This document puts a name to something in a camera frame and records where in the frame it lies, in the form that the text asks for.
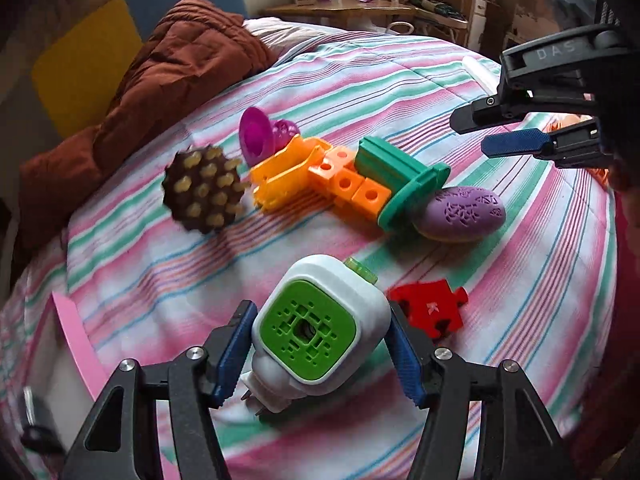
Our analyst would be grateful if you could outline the brown spiky ball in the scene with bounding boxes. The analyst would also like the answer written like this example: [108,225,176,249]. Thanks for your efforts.
[162,146,251,235]

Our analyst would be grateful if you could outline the orange plastic rack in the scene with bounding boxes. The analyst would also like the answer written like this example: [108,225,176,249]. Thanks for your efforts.
[547,112,612,186]

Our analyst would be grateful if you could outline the green spool toy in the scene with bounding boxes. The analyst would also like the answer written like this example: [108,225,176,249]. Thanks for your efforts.
[354,136,451,233]

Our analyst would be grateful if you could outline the black cylinder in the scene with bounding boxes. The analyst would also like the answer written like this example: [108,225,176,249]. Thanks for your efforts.
[20,390,66,456]

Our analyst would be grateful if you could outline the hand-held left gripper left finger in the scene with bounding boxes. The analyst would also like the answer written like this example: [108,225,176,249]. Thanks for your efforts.
[60,300,259,480]

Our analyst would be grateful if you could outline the red puzzle piece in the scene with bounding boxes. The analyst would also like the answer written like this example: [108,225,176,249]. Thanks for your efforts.
[387,280,469,342]

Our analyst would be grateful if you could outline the brown comforter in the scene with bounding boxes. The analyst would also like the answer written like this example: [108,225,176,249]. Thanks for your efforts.
[20,0,281,261]

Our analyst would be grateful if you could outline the magenta plastic cup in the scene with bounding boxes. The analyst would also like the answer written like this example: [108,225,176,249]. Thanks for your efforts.
[239,107,276,167]

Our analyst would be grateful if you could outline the white plastic tube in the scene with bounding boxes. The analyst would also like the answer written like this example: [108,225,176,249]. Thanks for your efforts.
[462,56,501,96]

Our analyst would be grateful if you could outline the cardboard box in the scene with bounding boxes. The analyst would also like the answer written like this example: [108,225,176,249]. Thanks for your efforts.
[430,0,501,56]

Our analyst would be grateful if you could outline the pale pillow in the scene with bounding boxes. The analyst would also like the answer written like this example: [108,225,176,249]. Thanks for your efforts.
[245,16,341,56]

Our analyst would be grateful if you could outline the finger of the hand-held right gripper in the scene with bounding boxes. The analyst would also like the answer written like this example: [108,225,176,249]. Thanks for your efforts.
[481,116,617,169]
[449,94,601,135]

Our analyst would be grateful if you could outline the white and green square toy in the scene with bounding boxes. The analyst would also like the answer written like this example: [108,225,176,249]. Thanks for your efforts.
[240,254,392,417]

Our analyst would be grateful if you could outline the small purple round toy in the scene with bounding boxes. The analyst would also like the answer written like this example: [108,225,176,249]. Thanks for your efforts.
[272,119,302,153]

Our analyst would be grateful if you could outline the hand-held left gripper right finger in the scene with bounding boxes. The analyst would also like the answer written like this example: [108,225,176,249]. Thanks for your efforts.
[387,302,576,480]

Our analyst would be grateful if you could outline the wooden desk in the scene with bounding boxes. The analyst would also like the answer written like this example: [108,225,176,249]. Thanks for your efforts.
[262,0,468,36]

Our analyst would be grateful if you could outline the purple patterned egg toy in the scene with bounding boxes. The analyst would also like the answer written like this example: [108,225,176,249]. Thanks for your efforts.
[412,186,507,245]

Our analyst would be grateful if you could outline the orange plastic scoop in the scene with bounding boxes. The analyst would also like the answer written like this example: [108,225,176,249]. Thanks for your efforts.
[250,135,333,211]

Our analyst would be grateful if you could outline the pink storage bin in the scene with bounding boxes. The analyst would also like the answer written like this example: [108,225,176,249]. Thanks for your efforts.
[20,292,108,461]

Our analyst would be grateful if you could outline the yellow and blue headboard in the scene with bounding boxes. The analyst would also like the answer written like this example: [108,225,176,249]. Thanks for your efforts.
[30,0,248,138]

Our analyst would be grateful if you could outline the orange linked cube blocks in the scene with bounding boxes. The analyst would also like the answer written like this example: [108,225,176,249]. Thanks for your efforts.
[307,145,391,223]

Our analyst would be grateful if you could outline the striped bedsheet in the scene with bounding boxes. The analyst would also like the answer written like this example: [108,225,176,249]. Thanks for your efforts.
[0,27,618,480]

